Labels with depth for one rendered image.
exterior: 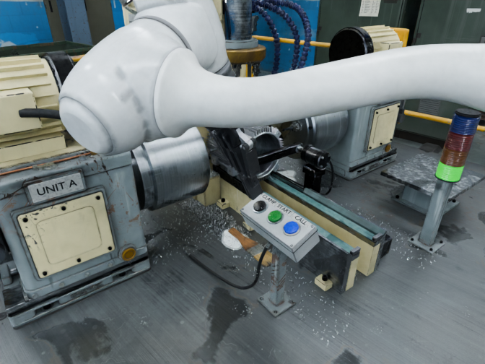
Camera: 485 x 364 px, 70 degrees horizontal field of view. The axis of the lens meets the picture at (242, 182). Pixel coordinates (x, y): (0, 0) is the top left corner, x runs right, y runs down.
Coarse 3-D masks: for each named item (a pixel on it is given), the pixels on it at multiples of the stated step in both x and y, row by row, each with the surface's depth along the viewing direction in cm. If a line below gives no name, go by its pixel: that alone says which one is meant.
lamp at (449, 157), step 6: (444, 150) 93; (450, 150) 90; (444, 156) 93; (450, 156) 91; (456, 156) 90; (462, 156) 90; (444, 162) 93; (450, 162) 92; (456, 162) 91; (462, 162) 91
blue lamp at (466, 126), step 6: (456, 114) 90; (456, 120) 87; (462, 120) 86; (468, 120) 85; (474, 120) 85; (450, 126) 90; (456, 126) 88; (462, 126) 87; (468, 126) 86; (474, 126) 86; (456, 132) 88; (462, 132) 87; (468, 132) 87; (474, 132) 87
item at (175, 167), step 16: (192, 128) 97; (144, 144) 88; (160, 144) 90; (176, 144) 92; (192, 144) 94; (144, 160) 88; (160, 160) 89; (176, 160) 91; (192, 160) 94; (208, 160) 97; (144, 176) 88; (160, 176) 89; (176, 176) 92; (192, 176) 95; (208, 176) 99; (144, 192) 90; (160, 192) 91; (176, 192) 95; (192, 192) 100; (144, 208) 95
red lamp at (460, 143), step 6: (450, 132) 90; (450, 138) 90; (456, 138) 88; (462, 138) 88; (468, 138) 87; (450, 144) 90; (456, 144) 89; (462, 144) 88; (468, 144) 89; (456, 150) 90; (462, 150) 89; (468, 150) 90
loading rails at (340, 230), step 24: (216, 168) 125; (240, 192) 116; (264, 192) 111; (288, 192) 112; (312, 192) 109; (312, 216) 106; (336, 216) 99; (360, 216) 96; (336, 240) 90; (360, 240) 93; (384, 240) 92; (312, 264) 95; (336, 264) 87; (360, 264) 95; (336, 288) 89
